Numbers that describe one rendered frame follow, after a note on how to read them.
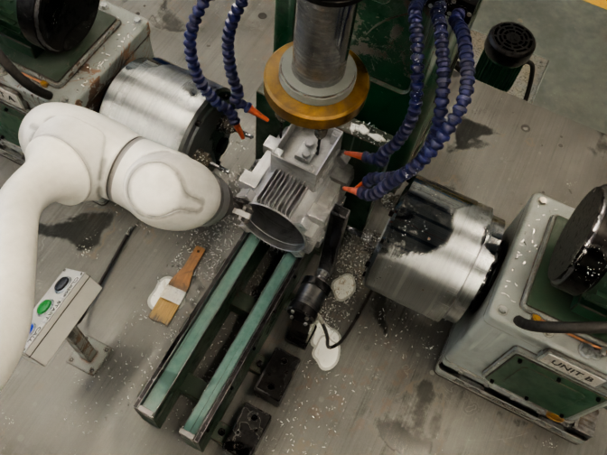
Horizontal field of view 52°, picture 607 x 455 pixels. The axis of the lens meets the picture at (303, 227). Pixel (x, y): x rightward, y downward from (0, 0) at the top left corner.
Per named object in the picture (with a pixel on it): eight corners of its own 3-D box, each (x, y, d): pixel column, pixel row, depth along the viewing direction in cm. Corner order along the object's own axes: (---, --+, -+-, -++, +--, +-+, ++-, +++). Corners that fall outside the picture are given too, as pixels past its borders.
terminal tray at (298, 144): (295, 132, 131) (297, 110, 124) (340, 153, 129) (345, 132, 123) (267, 173, 125) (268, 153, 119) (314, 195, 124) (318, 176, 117)
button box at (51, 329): (83, 282, 119) (63, 265, 116) (104, 287, 115) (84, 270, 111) (25, 359, 111) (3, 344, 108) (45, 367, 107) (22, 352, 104)
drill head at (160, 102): (123, 83, 153) (101, 4, 131) (252, 143, 148) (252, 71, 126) (60, 156, 142) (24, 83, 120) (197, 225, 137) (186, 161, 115)
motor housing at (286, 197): (275, 163, 145) (278, 113, 128) (348, 199, 142) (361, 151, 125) (232, 229, 136) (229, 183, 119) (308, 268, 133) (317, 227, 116)
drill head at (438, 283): (365, 196, 143) (386, 131, 121) (533, 274, 137) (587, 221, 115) (318, 284, 132) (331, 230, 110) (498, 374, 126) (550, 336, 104)
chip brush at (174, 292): (191, 244, 147) (191, 242, 146) (210, 252, 146) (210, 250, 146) (147, 318, 138) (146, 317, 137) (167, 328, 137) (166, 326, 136)
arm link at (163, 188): (238, 178, 91) (161, 142, 93) (204, 165, 76) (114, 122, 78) (208, 244, 92) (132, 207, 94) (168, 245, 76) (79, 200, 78)
